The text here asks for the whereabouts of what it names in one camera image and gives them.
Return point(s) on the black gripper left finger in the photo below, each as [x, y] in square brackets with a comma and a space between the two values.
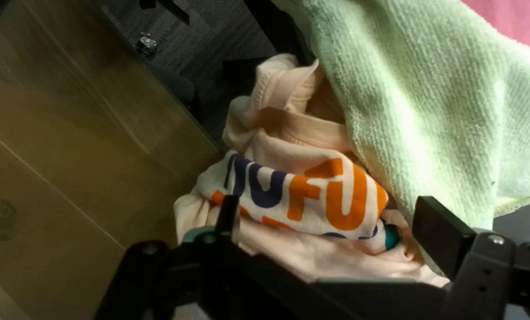
[228, 218]

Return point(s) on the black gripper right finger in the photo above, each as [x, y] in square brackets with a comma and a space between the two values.
[447, 239]

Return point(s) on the light green towel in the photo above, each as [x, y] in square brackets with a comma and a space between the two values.
[436, 103]

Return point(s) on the pink towel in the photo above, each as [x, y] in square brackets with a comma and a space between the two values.
[508, 17]

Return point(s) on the large cardboard box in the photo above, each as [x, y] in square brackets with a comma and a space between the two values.
[93, 152]

